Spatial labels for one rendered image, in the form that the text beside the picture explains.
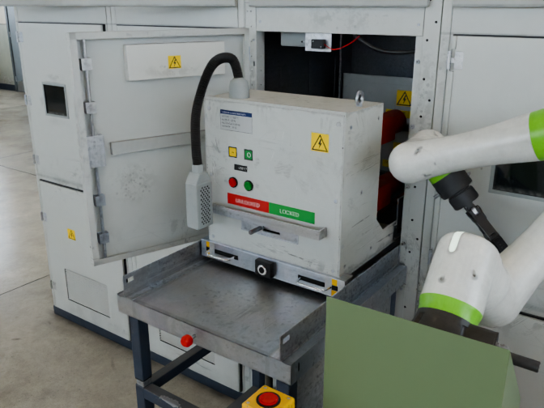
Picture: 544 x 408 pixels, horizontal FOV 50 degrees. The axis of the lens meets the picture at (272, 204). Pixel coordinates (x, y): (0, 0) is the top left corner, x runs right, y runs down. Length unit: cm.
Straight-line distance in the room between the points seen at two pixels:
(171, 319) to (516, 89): 112
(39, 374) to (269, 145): 183
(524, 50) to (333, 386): 98
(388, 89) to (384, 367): 154
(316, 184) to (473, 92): 50
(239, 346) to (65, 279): 194
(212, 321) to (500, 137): 86
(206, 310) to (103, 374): 138
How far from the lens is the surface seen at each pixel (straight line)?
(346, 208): 162
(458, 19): 176
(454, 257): 125
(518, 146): 140
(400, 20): 182
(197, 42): 201
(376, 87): 255
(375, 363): 122
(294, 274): 174
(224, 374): 267
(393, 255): 193
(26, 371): 313
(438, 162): 146
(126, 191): 201
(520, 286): 141
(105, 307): 313
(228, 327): 159
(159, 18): 240
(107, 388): 289
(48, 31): 293
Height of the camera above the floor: 166
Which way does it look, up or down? 19 degrees down
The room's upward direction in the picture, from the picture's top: straight up
